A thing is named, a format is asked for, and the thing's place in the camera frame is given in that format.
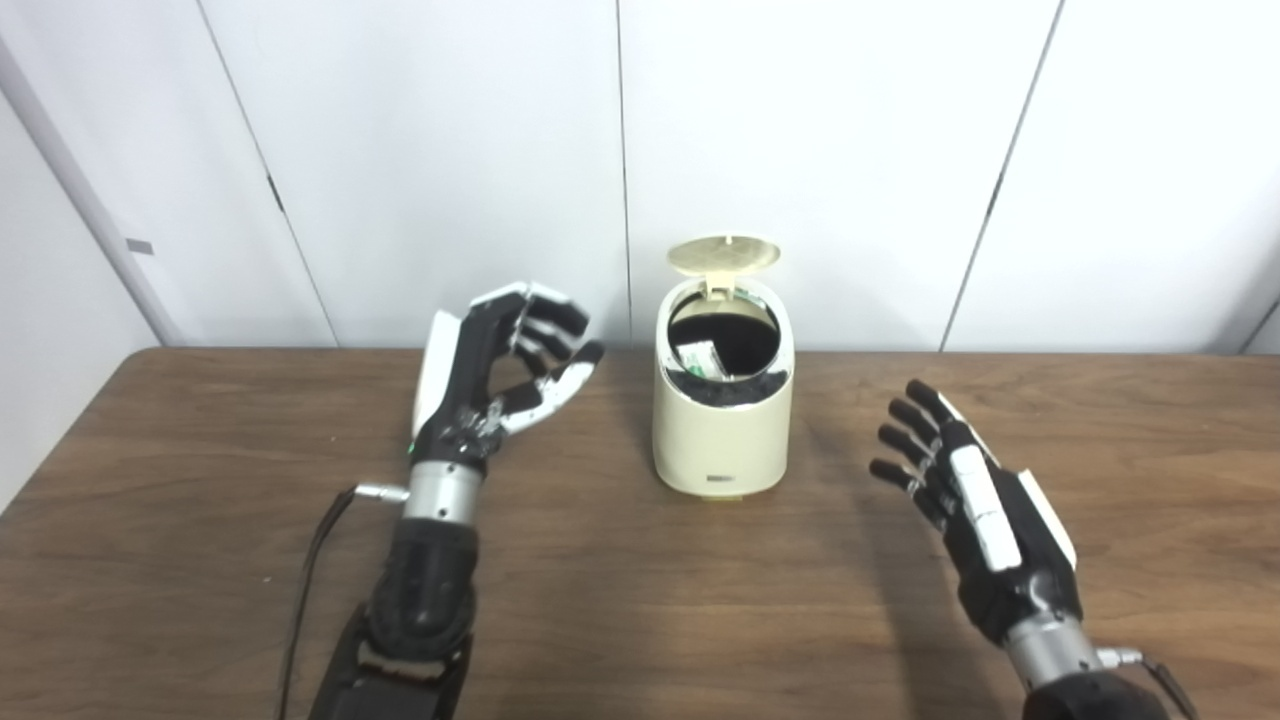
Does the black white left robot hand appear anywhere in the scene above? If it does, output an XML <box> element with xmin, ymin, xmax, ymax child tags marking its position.
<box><xmin>410</xmin><ymin>282</ymin><xmax>606</xmax><ymax>471</ymax></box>

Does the black bin liner bag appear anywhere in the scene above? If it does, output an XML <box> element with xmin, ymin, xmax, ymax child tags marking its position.
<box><xmin>665</xmin><ymin>297</ymin><xmax>789</xmax><ymax>406</ymax></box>

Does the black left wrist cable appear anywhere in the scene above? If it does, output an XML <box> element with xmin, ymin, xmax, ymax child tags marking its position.
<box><xmin>275</xmin><ymin>483</ymin><xmax>411</xmax><ymax>720</ymax></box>

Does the green white milk carton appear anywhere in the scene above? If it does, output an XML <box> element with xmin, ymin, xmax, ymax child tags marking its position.
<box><xmin>678</xmin><ymin>340</ymin><xmax>728</xmax><ymax>381</ymax></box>

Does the cream-colored bin body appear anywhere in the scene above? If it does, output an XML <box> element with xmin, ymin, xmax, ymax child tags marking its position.
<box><xmin>652</xmin><ymin>278</ymin><xmax>796</xmax><ymax>501</ymax></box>

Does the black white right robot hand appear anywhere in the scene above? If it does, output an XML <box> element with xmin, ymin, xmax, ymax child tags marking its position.
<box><xmin>869</xmin><ymin>379</ymin><xmax>1084</xmax><ymax>646</ymax></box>

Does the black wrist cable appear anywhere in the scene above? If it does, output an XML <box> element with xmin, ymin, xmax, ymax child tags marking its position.
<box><xmin>1095</xmin><ymin>648</ymin><xmax>1201</xmax><ymax>720</ymax></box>
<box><xmin>275</xmin><ymin>483</ymin><xmax>411</xmax><ymax>720</ymax></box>

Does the grey wall corner post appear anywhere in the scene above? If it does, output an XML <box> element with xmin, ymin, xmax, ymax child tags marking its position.
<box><xmin>0</xmin><ymin>35</ymin><xmax>186</xmax><ymax>346</ymax></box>

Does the round cream bin lid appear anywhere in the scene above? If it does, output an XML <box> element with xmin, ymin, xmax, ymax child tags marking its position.
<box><xmin>667</xmin><ymin>235</ymin><xmax>784</xmax><ymax>298</ymax></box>

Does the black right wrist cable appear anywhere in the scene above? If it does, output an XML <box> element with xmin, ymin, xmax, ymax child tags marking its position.
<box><xmin>1095</xmin><ymin>648</ymin><xmax>1201</xmax><ymax>720</ymax></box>

